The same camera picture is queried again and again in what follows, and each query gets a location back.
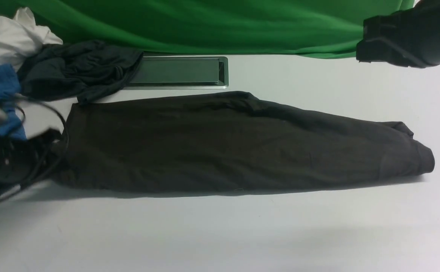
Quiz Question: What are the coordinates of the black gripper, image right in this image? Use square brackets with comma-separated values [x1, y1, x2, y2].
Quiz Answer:
[356, 0, 440, 68]

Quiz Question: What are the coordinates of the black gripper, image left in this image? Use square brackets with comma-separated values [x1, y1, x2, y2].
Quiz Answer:
[0, 128, 64, 197]

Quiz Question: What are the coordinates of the dark gray long-sleeve top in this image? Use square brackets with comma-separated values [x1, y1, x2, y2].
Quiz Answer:
[52, 91, 435, 195]

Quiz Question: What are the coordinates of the blue crumpled garment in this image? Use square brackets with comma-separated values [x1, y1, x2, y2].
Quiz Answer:
[0, 64, 26, 141]

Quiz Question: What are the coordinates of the green backdrop cloth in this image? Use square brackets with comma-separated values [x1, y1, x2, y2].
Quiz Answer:
[0, 0, 415, 59]

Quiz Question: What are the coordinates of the dark teal crumpled garment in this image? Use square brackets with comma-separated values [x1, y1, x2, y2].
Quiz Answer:
[17, 40, 144, 105]

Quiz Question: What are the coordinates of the white crumpled garment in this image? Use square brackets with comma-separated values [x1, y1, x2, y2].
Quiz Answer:
[0, 8, 63, 71]

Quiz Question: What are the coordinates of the black cable, image left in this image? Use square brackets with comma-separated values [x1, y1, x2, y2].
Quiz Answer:
[0, 94, 69, 209]

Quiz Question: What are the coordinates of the metal table cable hatch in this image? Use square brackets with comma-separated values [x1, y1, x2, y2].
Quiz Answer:
[126, 56, 229, 90]

